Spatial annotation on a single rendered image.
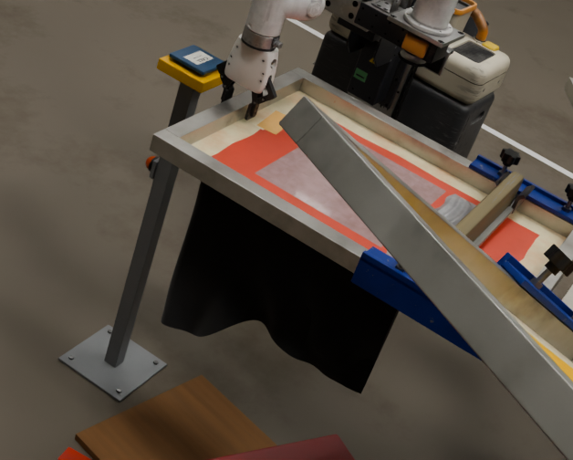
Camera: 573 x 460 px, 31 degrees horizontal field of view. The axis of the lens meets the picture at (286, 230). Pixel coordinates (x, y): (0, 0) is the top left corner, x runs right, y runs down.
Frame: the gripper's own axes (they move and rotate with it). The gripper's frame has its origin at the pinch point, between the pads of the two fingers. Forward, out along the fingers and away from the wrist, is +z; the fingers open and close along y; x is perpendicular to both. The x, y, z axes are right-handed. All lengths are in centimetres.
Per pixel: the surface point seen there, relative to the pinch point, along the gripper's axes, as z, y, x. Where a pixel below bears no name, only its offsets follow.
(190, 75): 2.8, 16.7, -5.9
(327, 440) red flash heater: -12, -67, 87
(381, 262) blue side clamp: -3, -50, 30
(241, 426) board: 96, -21, -18
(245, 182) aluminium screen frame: -0.9, -19.2, 27.3
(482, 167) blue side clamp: -2, -49, -27
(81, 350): 97, 28, -9
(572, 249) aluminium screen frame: -1, -75, -15
